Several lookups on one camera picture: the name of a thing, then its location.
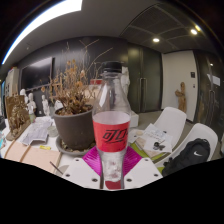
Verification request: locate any white cabinet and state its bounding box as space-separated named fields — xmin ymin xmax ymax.
xmin=4 ymin=67 xmax=20 ymax=98

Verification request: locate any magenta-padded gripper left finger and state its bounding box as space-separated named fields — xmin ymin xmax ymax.
xmin=62 ymin=145 xmax=102 ymax=190

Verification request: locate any clear red-labelled drink bottle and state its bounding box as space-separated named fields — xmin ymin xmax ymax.
xmin=92 ymin=60 xmax=132 ymax=184

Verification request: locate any grey plant saucer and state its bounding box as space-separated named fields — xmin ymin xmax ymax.
xmin=55 ymin=135 xmax=98 ymax=158

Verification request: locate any dark double door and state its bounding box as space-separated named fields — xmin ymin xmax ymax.
xmin=128 ymin=46 xmax=163 ymax=114

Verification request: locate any dried brown plant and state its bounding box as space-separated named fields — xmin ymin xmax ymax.
xmin=41 ymin=39 xmax=114 ymax=116

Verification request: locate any black wall screen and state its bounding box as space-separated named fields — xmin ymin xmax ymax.
xmin=20 ymin=57 xmax=54 ymax=90

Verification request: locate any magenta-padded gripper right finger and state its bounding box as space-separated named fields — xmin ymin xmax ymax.
xmin=123 ymin=146 xmax=164 ymax=190

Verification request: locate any stack of papers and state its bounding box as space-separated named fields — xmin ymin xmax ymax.
xmin=128 ymin=123 xmax=174 ymax=158

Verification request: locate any cardboard box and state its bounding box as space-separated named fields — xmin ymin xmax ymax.
xmin=83 ymin=78 xmax=104 ymax=108

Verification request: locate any light wooden board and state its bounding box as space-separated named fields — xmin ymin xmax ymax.
xmin=3 ymin=139 xmax=63 ymax=175

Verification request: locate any white plaster figurine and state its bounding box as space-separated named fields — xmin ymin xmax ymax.
xmin=41 ymin=94 xmax=50 ymax=117
xmin=27 ymin=92 xmax=38 ymax=116
xmin=19 ymin=88 xmax=28 ymax=104

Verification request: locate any small white cup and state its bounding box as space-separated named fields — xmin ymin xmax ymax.
xmin=46 ymin=125 xmax=58 ymax=138

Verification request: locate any white chair with papers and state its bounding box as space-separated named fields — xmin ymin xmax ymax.
xmin=133 ymin=106 xmax=188 ymax=158

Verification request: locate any dark grey plant pot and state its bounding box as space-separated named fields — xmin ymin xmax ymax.
xmin=53 ymin=105 xmax=98 ymax=152

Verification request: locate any white chair with backpack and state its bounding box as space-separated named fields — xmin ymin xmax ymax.
xmin=154 ymin=122 xmax=219 ymax=176

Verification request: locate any white statue plinth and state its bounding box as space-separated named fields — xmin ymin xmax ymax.
xmin=128 ymin=109 xmax=139 ymax=129

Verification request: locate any black backpack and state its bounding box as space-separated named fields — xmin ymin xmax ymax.
xmin=162 ymin=138 xmax=212 ymax=177

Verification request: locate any white relief model tray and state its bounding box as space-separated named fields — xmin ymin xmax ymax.
xmin=20 ymin=116 xmax=54 ymax=147

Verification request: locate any wooden figure sculpture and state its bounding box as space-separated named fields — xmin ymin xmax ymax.
xmin=175 ymin=81 xmax=188 ymax=114

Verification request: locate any golden brown sculpture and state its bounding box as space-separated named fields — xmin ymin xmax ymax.
xmin=4 ymin=94 xmax=32 ymax=142

